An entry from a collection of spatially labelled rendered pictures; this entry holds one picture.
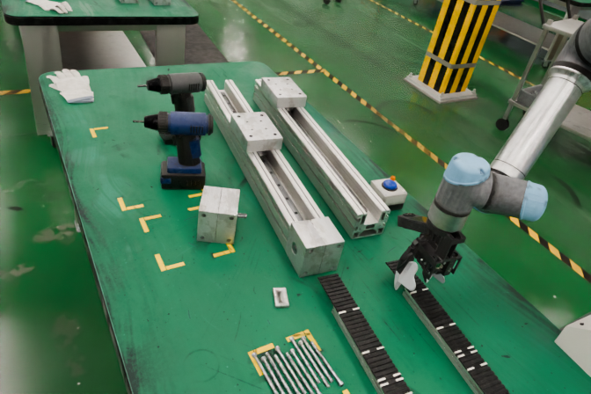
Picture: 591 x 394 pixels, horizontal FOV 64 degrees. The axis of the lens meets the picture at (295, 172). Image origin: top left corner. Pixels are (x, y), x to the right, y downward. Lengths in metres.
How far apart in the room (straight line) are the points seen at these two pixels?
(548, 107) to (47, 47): 2.26
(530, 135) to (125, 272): 0.93
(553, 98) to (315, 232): 0.60
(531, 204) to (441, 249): 0.20
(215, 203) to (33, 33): 1.73
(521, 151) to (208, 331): 0.75
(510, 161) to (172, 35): 2.09
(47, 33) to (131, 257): 1.72
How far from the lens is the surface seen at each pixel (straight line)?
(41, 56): 2.73
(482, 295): 1.28
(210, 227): 1.15
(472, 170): 0.94
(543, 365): 1.22
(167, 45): 2.82
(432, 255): 1.04
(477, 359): 1.10
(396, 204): 1.41
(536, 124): 1.15
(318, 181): 1.39
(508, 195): 0.98
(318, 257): 1.11
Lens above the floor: 1.59
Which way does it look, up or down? 34 degrees down
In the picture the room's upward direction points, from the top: 11 degrees clockwise
